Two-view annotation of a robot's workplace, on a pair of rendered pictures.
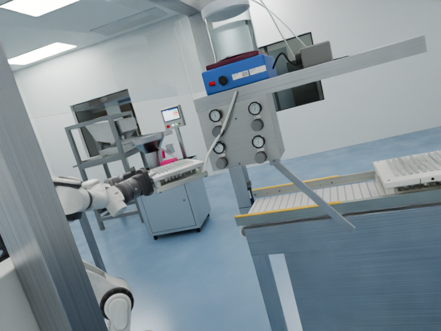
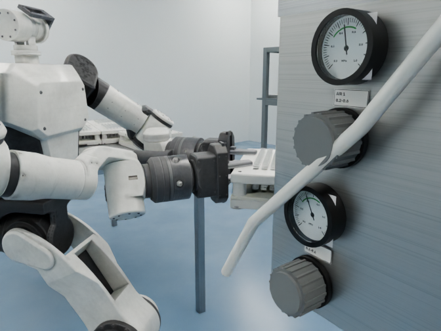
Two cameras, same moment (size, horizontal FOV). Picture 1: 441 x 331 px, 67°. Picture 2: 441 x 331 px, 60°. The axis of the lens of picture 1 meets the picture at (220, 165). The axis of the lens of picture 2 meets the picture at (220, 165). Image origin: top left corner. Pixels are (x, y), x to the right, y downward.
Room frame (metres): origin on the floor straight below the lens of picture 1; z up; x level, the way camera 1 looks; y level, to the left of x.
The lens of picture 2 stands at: (0.80, -0.08, 1.25)
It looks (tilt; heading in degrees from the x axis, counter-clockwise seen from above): 14 degrees down; 34
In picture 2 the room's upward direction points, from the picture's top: straight up
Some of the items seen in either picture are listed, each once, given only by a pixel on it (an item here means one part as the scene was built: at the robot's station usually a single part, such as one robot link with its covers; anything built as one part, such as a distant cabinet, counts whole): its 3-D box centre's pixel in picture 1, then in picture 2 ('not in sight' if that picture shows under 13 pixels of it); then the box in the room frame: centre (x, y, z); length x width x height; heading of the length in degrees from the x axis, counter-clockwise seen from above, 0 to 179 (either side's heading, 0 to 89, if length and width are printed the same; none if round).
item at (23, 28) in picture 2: not in sight; (21, 32); (1.31, 0.80, 1.34); 0.10 x 0.07 x 0.09; 22
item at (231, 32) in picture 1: (230, 29); not in sight; (1.12, -0.14, 1.51); 0.15 x 0.15 x 0.19
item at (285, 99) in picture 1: (277, 77); not in sight; (5.91, -1.37, 1.43); 1.38 x 0.01 x 1.16; 76
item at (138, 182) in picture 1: (136, 186); (195, 175); (1.37, 0.36, 1.05); 0.12 x 0.10 x 0.13; 144
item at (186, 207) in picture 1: (173, 197); not in sight; (3.77, 0.62, 0.38); 0.63 x 0.57 x 0.76; 76
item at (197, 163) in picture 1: (172, 169); (296, 165); (1.55, 0.22, 1.05); 0.25 x 0.24 x 0.02; 112
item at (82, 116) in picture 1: (109, 124); not in sight; (6.72, 1.90, 1.43); 1.32 x 0.01 x 1.11; 76
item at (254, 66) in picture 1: (240, 73); not in sight; (1.12, -0.14, 1.37); 0.21 x 0.20 x 0.09; 159
